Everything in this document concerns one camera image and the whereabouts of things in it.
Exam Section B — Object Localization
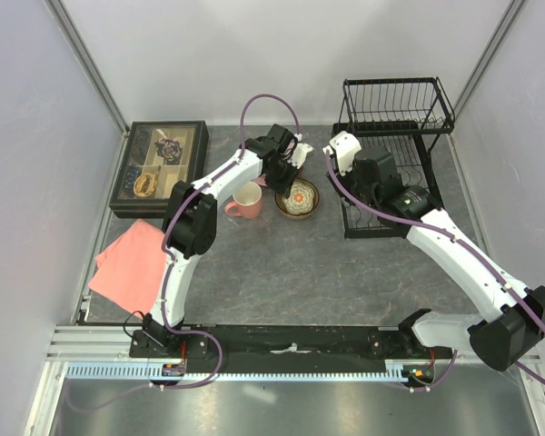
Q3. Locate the small floral patterned dish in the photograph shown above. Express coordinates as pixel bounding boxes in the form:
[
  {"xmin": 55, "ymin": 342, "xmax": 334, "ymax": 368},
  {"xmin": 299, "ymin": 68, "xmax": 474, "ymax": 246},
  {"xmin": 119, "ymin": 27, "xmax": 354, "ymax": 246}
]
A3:
[{"xmin": 282, "ymin": 186, "xmax": 314, "ymax": 215}]

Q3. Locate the brown patterned bowl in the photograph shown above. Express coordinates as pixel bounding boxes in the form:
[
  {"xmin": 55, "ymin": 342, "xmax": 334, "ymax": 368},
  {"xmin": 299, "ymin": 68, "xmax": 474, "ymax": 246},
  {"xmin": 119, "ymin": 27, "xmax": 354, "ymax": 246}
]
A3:
[{"xmin": 275, "ymin": 178, "xmax": 320, "ymax": 220}]

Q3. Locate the pink mug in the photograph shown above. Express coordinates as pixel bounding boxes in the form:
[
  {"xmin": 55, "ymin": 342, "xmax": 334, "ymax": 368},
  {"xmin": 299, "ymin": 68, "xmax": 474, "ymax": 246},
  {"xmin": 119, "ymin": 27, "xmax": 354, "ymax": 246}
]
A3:
[{"xmin": 224, "ymin": 182, "xmax": 263, "ymax": 220}]

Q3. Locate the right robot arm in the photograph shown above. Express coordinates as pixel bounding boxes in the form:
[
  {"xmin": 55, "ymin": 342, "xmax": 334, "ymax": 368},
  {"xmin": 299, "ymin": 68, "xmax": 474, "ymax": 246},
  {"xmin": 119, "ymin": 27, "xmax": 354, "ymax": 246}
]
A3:
[{"xmin": 327, "ymin": 144, "xmax": 545, "ymax": 372}]

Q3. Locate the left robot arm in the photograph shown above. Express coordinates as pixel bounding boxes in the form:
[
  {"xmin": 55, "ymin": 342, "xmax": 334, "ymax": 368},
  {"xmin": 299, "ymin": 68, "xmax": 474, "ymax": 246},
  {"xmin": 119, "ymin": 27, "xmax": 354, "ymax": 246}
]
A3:
[{"xmin": 143, "ymin": 124, "xmax": 313, "ymax": 357}]

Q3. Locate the black framed display box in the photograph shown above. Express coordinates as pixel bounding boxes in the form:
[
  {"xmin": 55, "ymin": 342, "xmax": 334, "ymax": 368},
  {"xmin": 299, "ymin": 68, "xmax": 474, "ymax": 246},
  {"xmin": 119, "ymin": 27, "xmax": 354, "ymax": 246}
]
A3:
[{"xmin": 109, "ymin": 121, "xmax": 209, "ymax": 219}]

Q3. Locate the pink cloth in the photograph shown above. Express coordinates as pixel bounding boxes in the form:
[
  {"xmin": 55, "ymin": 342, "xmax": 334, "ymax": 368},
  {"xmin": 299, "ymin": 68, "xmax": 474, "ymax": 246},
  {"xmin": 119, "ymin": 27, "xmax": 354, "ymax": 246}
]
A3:
[{"xmin": 88, "ymin": 219, "xmax": 165, "ymax": 314}]

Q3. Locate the black wire dish rack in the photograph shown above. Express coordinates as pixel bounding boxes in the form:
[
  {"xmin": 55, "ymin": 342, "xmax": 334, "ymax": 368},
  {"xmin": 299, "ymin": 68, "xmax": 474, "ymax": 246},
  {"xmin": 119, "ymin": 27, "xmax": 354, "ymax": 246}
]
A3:
[{"xmin": 327, "ymin": 77, "xmax": 455, "ymax": 239}]

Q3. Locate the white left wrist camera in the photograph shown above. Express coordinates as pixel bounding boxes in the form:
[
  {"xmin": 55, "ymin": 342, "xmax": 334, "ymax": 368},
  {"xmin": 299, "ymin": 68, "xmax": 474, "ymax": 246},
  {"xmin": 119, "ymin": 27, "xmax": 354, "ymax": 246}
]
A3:
[{"xmin": 285, "ymin": 134, "xmax": 314, "ymax": 170}]

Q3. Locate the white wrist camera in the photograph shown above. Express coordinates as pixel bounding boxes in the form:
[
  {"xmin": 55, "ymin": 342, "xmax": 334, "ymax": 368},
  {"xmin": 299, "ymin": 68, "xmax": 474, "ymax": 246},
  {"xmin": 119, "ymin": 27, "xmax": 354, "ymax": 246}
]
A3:
[
  {"xmin": 285, "ymin": 134, "xmax": 314, "ymax": 170},
  {"xmin": 322, "ymin": 131, "xmax": 362, "ymax": 175}
]

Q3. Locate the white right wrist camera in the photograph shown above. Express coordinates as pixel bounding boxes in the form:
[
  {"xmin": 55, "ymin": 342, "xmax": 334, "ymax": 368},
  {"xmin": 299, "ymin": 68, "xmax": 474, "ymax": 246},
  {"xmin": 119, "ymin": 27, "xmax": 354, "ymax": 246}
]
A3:
[{"xmin": 322, "ymin": 131, "xmax": 362, "ymax": 175}]

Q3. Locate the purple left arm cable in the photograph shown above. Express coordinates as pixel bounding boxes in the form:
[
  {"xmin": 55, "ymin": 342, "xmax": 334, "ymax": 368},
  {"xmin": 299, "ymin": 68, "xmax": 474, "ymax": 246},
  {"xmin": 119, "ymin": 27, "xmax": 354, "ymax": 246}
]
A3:
[{"xmin": 65, "ymin": 94, "xmax": 303, "ymax": 412}]

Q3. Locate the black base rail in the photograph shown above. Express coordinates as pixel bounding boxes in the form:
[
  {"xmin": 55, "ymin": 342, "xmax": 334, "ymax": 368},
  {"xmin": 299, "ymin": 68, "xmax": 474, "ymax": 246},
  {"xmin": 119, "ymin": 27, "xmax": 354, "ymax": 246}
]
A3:
[{"xmin": 129, "ymin": 322, "xmax": 455, "ymax": 374}]

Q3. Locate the slotted cable duct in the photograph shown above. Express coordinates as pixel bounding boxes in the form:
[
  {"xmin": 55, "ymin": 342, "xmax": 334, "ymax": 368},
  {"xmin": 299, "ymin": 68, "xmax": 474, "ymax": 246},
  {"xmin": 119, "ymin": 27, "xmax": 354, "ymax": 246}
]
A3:
[{"xmin": 65, "ymin": 362, "xmax": 410, "ymax": 382}]

